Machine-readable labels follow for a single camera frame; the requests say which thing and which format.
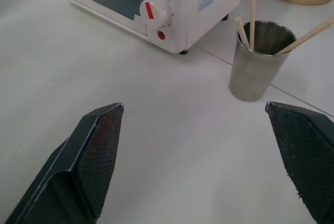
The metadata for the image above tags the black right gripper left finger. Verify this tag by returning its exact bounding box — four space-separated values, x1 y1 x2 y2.
4 102 125 224

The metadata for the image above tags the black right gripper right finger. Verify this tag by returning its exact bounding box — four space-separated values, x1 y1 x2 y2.
265 101 334 224

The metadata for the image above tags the white toaster oven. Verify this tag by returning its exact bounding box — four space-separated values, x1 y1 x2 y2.
51 0 247 55

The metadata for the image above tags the stainless steel cup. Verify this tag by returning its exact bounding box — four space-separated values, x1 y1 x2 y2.
229 20 298 102

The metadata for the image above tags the wooden chopstick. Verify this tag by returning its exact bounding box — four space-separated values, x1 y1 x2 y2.
234 16 251 48
276 17 334 55
247 0 257 50

